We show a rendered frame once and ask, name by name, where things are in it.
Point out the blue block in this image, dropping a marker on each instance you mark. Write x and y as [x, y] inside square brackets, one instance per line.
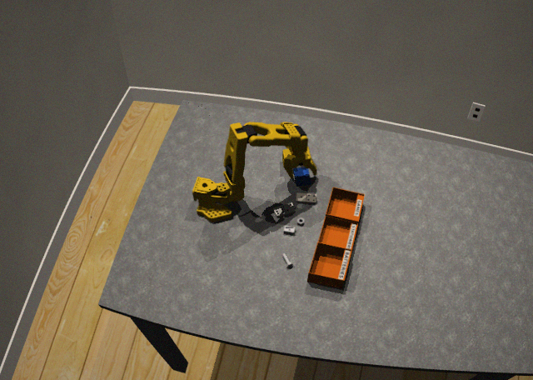
[302, 176]

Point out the orange three-compartment bin rack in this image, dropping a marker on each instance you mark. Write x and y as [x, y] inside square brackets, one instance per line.
[329, 265]

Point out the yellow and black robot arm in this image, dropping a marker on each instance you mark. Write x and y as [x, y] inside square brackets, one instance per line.
[208, 192]

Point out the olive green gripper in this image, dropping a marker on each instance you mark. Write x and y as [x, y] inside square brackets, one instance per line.
[291, 160]

